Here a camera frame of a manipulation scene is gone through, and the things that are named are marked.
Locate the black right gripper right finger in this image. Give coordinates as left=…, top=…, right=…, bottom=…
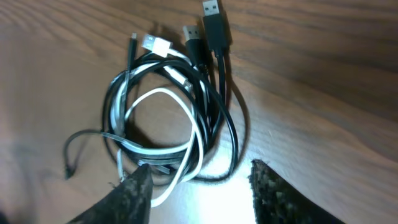
left=249, top=159, right=343, bottom=224

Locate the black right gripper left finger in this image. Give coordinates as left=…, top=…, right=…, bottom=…
left=69, top=164, right=153, bottom=224

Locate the white USB cable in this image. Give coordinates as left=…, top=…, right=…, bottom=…
left=110, top=33, right=206, bottom=208

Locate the long thin black cable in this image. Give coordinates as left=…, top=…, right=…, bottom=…
left=63, top=0, right=251, bottom=183

